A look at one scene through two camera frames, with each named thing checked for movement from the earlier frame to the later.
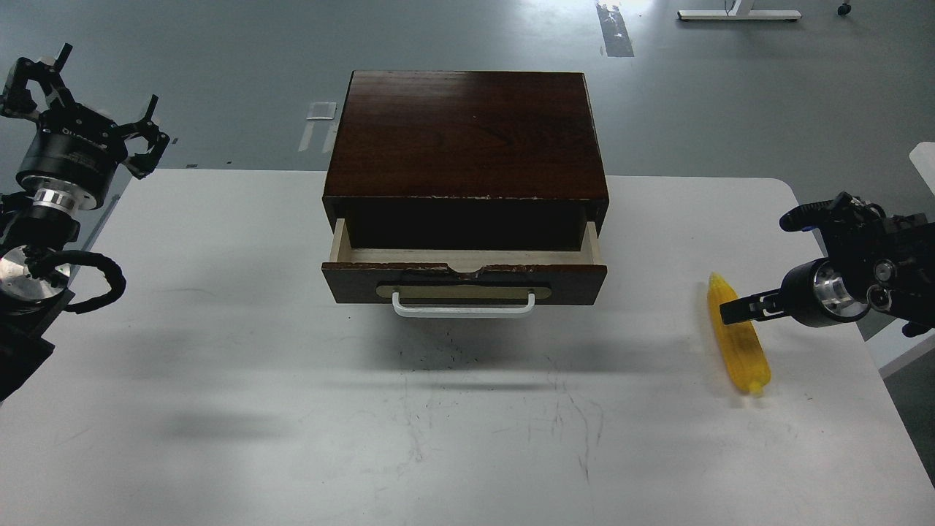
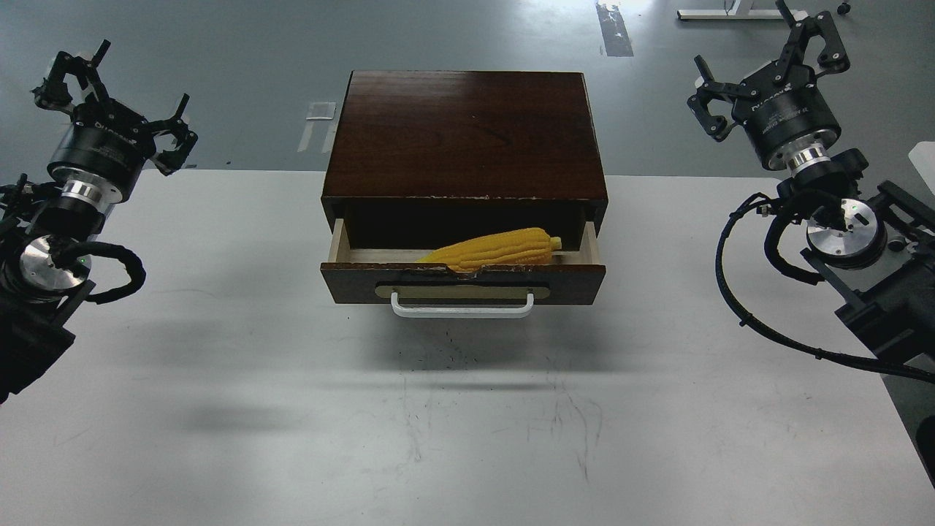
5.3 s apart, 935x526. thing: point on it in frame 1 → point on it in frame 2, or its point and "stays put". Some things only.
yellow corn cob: x=738 y=341 → x=521 y=247
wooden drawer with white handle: x=463 y=284 stays put
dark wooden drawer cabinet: x=464 y=161 stays put
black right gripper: x=817 y=292 → x=789 y=125
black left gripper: x=75 y=154 → x=100 y=156
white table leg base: x=732 y=14 stays put
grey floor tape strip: x=616 y=37 stays put
